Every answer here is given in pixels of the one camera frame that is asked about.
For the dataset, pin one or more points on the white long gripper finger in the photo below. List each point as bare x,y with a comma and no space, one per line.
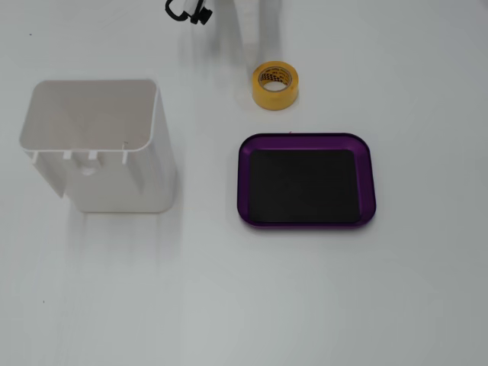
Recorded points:
251,26

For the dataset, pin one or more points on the yellow masking tape roll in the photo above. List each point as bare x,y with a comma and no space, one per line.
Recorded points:
274,99

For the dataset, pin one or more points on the purple metal tray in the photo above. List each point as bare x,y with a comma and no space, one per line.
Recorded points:
244,183

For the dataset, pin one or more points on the black tray mat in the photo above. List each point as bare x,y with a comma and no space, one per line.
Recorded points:
305,187

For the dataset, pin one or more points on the white plastic bin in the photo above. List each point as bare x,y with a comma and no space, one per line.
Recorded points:
114,179

